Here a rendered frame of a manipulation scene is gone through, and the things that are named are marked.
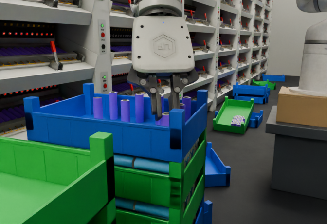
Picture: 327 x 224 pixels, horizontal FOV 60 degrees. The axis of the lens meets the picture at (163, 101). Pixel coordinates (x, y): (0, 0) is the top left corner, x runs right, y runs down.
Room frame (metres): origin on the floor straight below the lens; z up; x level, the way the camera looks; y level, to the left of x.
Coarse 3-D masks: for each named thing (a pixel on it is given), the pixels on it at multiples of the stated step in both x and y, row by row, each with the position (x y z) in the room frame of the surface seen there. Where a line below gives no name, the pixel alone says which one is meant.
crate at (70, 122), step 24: (96, 96) 0.68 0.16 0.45; (120, 96) 0.66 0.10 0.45; (48, 120) 0.48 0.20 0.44; (72, 120) 0.47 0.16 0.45; (96, 120) 0.45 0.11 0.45; (120, 120) 0.62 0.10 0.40; (144, 120) 0.62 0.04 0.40; (192, 120) 0.46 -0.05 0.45; (72, 144) 0.47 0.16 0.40; (120, 144) 0.44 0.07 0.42; (144, 144) 0.42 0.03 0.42; (168, 144) 0.41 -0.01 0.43; (192, 144) 0.47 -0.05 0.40
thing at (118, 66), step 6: (114, 54) 1.13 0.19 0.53; (114, 60) 1.21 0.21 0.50; (120, 60) 1.24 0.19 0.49; (126, 60) 1.27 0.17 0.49; (114, 66) 1.16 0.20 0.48; (120, 66) 1.19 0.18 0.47; (126, 66) 1.23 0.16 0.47; (114, 72) 1.17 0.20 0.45; (120, 72) 1.21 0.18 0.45; (126, 72) 1.25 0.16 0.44
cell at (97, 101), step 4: (96, 100) 0.55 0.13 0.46; (100, 100) 0.56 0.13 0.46; (96, 104) 0.55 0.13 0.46; (100, 104) 0.56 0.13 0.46; (96, 108) 0.55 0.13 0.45; (100, 108) 0.56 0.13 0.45; (96, 112) 0.55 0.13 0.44; (100, 112) 0.56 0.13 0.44; (96, 116) 0.55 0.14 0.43; (100, 116) 0.55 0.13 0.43
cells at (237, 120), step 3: (234, 117) 1.78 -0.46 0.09; (237, 117) 1.77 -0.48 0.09; (240, 117) 1.76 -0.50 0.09; (243, 117) 1.76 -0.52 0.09; (234, 120) 1.75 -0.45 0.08; (237, 120) 1.74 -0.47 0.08; (240, 120) 1.74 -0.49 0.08; (243, 120) 1.75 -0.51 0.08; (231, 123) 1.72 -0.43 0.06; (234, 123) 1.71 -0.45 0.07; (237, 123) 1.71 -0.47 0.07; (240, 123) 1.71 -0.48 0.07; (240, 126) 1.70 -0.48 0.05
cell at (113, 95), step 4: (112, 92) 0.63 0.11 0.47; (116, 92) 0.63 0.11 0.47; (112, 96) 0.62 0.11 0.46; (116, 96) 0.63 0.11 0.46; (112, 100) 0.62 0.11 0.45; (116, 100) 0.63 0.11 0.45; (112, 104) 0.62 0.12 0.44; (116, 104) 0.63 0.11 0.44; (112, 108) 0.62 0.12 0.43; (116, 108) 0.63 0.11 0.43; (112, 112) 0.62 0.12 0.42; (116, 112) 0.63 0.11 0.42; (112, 116) 0.62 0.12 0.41; (116, 116) 0.63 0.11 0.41
